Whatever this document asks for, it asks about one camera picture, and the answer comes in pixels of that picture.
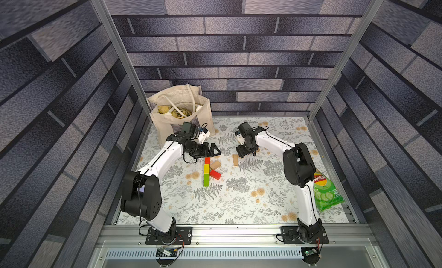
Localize left circuit board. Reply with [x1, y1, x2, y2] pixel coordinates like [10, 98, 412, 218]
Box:
[155, 247, 180, 259]

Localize left aluminium frame post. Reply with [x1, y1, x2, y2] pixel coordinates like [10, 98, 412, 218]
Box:
[91, 0, 151, 117]

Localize green chips bag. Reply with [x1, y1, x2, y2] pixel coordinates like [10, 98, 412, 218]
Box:
[314, 171, 345, 212]

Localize yellow wooden block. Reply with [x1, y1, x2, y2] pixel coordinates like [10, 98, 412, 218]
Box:
[204, 164, 210, 175]

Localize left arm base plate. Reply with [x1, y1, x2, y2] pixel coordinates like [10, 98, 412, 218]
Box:
[145, 227, 193, 246]

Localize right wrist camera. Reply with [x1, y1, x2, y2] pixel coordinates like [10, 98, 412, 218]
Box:
[235, 131, 245, 145]

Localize yellow items inside bag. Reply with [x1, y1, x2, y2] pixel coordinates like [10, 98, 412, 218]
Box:
[158, 105, 192, 119]

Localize aluminium front rail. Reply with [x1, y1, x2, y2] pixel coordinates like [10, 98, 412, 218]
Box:
[95, 223, 378, 248]

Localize aluminium frame post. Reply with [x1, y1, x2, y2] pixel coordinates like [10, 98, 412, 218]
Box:
[308, 0, 384, 123]
[91, 0, 151, 117]

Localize right circuit board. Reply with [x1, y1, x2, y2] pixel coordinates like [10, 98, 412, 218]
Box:
[301, 248, 321, 266]

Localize circuit board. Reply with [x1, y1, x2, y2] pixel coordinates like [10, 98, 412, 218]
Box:
[301, 248, 321, 266]
[155, 247, 180, 259]

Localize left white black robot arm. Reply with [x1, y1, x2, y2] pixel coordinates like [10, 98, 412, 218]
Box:
[120, 122, 221, 238]

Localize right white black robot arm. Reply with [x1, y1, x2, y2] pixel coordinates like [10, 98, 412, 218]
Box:
[236, 122, 326, 244]

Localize green wooden block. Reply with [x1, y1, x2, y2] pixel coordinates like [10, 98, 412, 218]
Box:
[203, 174, 210, 187]

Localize right aluminium frame post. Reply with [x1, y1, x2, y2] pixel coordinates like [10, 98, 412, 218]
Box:
[308, 0, 384, 123]

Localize beige canvas tote bag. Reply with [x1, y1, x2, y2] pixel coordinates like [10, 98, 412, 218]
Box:
[147, 84, 215, 146]

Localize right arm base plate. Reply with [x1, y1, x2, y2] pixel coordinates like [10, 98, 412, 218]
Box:
[276, 225, 329, 245]

